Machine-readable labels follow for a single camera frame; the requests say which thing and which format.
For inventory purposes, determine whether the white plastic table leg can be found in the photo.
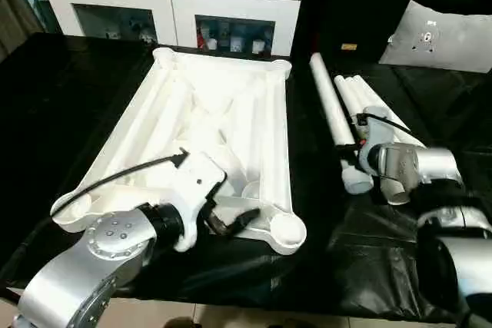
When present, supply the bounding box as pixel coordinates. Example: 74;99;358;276
310;52;373;195
352;73;428;149
333;74;409;206
343;74;393;114

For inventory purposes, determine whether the white plastic table top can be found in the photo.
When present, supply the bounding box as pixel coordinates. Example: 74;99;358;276
49;46;308;256

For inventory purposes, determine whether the dark rounded robot foot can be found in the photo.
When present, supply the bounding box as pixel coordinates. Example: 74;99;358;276
163;315;207;328

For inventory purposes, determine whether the black sofa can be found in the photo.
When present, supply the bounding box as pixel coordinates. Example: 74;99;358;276
291;0;492;75

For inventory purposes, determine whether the grey cushion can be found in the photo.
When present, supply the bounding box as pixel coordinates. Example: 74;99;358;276
378;0;492;75

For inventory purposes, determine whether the black work mat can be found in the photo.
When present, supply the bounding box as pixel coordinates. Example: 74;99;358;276
0;31;492;323

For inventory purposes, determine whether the white cabinet with glass doors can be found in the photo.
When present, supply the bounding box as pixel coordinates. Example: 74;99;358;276
37;0;304;58

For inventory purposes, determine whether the brown grey curtain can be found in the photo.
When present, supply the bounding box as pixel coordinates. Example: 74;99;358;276
0;0;51;64

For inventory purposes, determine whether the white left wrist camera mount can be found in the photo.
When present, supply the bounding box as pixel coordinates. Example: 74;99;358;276
155;150;228;253

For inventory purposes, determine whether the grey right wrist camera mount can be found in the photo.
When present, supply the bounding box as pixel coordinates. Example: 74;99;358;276
355;106;399;175

